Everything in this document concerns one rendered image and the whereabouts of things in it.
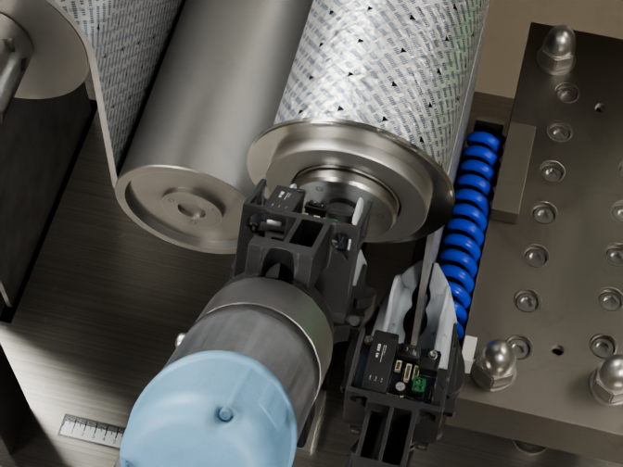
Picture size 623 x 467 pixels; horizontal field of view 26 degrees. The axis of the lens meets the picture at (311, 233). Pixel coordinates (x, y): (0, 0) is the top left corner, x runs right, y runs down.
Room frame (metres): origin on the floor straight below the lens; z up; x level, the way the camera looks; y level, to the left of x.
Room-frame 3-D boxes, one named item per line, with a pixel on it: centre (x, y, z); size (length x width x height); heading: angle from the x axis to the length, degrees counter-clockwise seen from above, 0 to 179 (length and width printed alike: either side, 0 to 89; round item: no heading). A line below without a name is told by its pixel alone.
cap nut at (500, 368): (0.46, -0.15, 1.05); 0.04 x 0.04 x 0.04
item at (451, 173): (0.60, -0.11, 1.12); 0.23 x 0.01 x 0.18; 166
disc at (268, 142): (0.50, -0.03, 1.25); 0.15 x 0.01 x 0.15; 76
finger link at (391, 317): (0.48, -0.07, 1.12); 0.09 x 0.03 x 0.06; 167
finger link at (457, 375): (0.43, -0.09, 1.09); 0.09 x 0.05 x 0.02; 165
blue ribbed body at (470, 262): (0.60, -0.14, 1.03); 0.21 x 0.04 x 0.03; 166
